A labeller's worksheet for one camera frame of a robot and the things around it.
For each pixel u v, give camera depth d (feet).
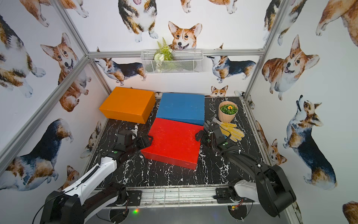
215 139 2.16
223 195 2.40
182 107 3.30
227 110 3.21
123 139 2.10
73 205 1.28
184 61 3.03
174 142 2.76
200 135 2.56
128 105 3.40
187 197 2.48
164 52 2.70
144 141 2.50
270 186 1.34
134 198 2.41
